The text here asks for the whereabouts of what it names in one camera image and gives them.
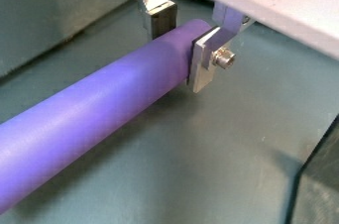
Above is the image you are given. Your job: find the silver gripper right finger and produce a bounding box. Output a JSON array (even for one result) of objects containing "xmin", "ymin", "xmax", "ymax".
[{"xmin": 189, "ymin": 2, "xmax": 251, "ymax": 93}]

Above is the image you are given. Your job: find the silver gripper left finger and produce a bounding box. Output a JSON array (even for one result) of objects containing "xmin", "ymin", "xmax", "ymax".
[{"xmin": 138, "ymin": 0, "xmax": 178, "ymax": 40}]

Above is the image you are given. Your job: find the purple round cylinder peg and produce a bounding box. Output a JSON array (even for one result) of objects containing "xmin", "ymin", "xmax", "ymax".
[{"xmin": 0, "ymin": 19, "xmax": 210, "ymax": 214}]

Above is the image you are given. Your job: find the black curved cradle stand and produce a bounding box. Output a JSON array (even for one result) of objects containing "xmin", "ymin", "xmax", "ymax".
[{"xmin": 285, "ymin": 114, "xmax": 339, "ymax": 224}]

